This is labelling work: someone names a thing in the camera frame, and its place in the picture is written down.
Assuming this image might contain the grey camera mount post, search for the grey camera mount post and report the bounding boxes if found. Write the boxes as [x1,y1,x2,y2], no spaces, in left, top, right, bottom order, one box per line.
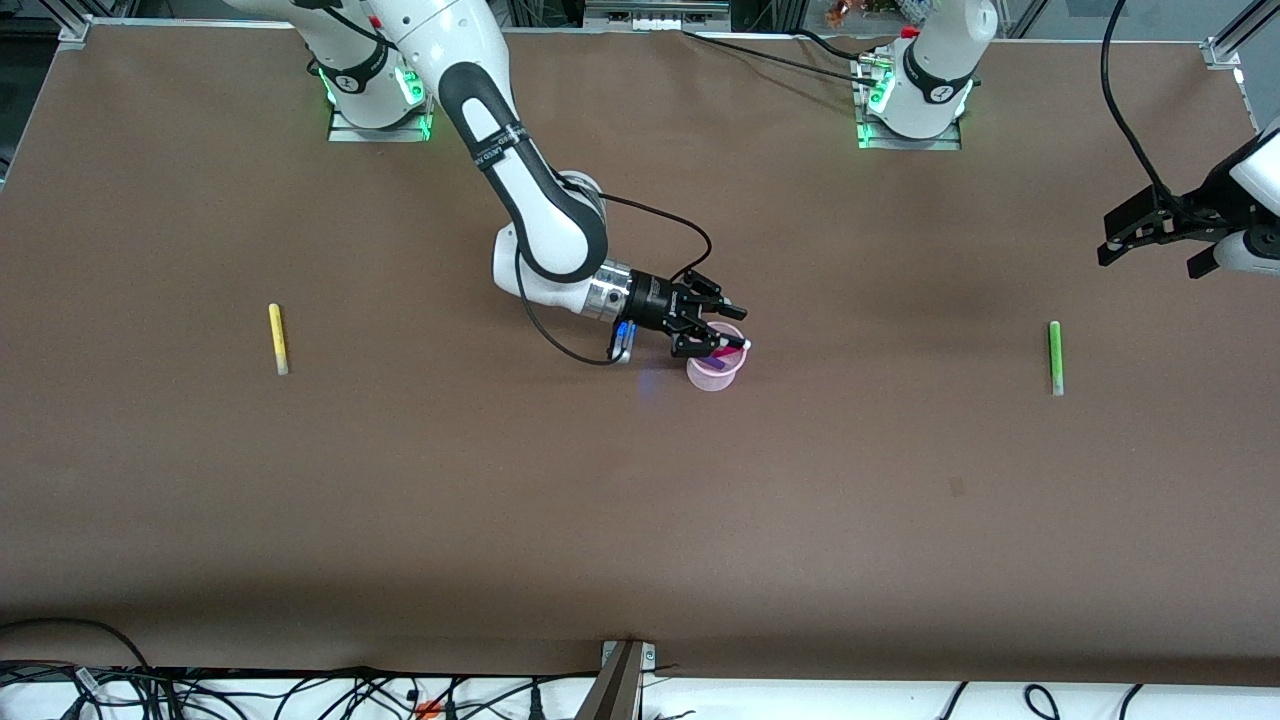
[575,640,646,720]

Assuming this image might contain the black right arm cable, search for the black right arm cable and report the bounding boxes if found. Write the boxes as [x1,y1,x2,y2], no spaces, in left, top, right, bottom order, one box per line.
[515,190,714,367]

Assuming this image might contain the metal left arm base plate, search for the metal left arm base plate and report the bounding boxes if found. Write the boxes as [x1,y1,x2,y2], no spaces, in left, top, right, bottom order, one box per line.
[858,118,963,152]

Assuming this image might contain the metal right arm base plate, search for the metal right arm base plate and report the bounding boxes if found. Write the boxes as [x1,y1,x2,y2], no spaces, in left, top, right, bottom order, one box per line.
[328,98,433,143]

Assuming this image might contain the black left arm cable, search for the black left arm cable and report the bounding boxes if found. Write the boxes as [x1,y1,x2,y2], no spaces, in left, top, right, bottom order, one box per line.
[1100,0,1179,203]

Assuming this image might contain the looped black cable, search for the looped black cable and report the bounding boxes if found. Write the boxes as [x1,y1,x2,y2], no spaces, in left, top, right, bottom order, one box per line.
[0,617,156,691]

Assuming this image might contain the pink plastic cup holder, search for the pink plastic cup holder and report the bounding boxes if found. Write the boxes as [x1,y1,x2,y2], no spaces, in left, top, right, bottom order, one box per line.
[686,322,747,393]

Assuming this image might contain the long black tabletop cable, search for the long black tabletop cable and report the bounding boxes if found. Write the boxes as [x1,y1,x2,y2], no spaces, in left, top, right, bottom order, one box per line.
[682,28,886,89]

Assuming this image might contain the tangled black floor cables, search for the tangled black floor cables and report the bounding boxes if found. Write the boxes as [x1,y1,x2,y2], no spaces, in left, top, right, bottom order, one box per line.
[0,660,601,720]

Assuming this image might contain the aluminium frame corner profile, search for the aluminium frame corner profile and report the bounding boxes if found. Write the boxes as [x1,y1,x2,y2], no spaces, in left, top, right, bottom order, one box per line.
[1203,0,1280,71]

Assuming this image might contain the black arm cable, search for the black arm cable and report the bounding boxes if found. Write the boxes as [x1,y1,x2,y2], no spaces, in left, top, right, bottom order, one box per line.
[1100,0,1179,203]
[515,190,714,367]

